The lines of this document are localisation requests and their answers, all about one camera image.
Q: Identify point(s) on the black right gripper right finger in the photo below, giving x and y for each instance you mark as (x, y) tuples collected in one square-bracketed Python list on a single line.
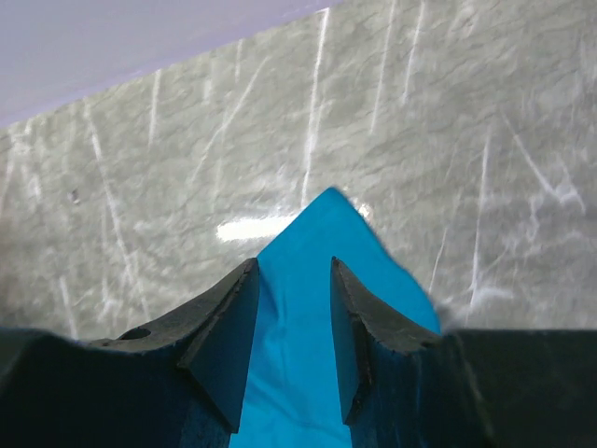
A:
[(402, 385)]

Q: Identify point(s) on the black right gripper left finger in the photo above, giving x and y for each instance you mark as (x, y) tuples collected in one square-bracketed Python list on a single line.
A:
[(176, 381)]

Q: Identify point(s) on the blue t shirt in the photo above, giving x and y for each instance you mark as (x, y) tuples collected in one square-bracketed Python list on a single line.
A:
[(292, 397)]

